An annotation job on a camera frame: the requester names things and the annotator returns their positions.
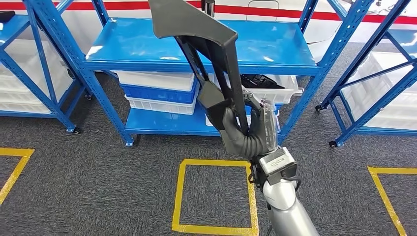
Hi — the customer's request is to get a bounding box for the blue metal shelf rack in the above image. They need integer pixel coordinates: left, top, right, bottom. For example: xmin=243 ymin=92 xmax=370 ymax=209
xmin=315 ymin=0 xmax=417 ymax=148
xmin=28 ymin=0 xmax=375 ymax=147
xmin=0 ymin=0 xmax=82 ymax=134

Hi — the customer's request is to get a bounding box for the black plastic frame part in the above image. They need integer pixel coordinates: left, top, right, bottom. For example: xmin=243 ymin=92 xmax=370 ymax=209
xmin=148 ymin=0 xmax=251 ymax=138

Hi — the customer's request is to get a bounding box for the black plastic parts pile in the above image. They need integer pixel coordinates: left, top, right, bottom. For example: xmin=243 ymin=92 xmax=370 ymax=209
xmin=240 ymin=74 xmax=286 ymax=89

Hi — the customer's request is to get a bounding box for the white plastic crate stack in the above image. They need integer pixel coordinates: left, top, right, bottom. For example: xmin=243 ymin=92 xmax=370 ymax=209
xmin=0 ymin=39 xmax=74 ymax=115
xmin=340 ymin=51 xmax=417 ymax=131

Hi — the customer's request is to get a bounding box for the white car body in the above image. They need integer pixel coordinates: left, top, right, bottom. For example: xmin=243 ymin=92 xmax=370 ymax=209
xmin=0 ymin=0 xmax=417 ymax=56

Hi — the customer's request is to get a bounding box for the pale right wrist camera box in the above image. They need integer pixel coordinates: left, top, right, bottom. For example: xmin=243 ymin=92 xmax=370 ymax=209
xmin=259 ymin=147 xmax=298 ymax=186

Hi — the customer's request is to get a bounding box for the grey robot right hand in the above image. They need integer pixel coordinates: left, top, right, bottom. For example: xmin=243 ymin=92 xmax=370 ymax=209
xmin=222 ymin=92 xmax=280 ymax=157

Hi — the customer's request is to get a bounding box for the yellow floor tape square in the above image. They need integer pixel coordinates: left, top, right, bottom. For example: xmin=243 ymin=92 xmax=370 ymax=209
xmin=367 ymin=166 xmax=417 ymax=236
xmin=0 ymin=147 xmax=35 ymax=206
xmin=172 ymin=159 xmax=260 ymax=236

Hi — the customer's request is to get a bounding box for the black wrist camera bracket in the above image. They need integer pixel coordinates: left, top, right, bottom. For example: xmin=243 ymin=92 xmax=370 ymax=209
xmin=248 ymin=159 xmax=271 ymax=191

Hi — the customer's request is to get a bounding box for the red barrier belt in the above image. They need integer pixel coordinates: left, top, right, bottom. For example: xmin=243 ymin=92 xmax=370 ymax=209
xmin=0 ymin=0 xmax=201 ymax=11
xmin=213 ymin=3 xmax=417 ymax=25

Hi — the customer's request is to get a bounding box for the black-topped stanchion post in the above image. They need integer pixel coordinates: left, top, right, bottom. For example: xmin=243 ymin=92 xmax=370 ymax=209
xmin=201 ymin=0 xmax=216 ymax=18

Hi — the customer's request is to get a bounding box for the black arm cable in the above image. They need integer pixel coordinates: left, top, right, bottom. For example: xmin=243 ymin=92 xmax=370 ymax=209
xmin=286 ymin=177 xmax=302 ymax=193

